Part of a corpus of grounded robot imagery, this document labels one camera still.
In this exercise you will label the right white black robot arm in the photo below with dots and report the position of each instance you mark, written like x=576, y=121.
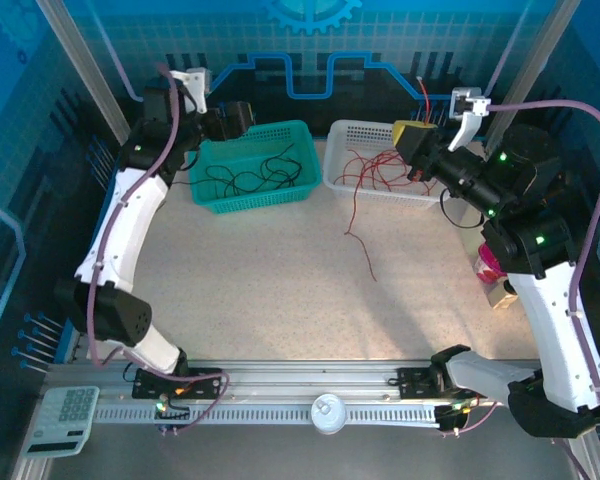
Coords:
x=550, y=320

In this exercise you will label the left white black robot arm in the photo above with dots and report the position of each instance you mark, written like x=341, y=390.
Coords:
x=125, y=225

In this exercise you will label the white plastic basket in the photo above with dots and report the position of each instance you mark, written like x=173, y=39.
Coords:
x=395, y=199

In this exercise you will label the teal plastic basket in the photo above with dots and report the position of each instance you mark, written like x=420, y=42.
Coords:
x=260, y=202

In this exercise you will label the pink plastic bowl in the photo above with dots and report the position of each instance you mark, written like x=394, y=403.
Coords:
x=487, y=265

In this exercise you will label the pale green calculator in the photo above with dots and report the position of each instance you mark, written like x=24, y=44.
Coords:
x=62, y=420

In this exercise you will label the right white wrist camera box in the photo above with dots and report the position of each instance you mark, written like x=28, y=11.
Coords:
x=467, y=125

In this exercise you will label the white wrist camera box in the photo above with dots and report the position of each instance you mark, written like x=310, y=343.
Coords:
x=195, y=82
x=467, y=125

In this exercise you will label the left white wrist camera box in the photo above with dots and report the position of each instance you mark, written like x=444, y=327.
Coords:
x=195, y=82

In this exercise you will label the aluminium frame post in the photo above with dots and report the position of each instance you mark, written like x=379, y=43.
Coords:
x=76, y=50
x=540, y=50

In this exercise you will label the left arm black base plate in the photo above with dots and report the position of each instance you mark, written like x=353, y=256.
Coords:
x=200, y=375

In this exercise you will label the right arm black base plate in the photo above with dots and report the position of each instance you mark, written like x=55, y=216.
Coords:
x=415, y=382

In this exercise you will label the aluminium mounting rail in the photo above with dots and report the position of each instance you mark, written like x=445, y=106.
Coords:
x=305, y=375

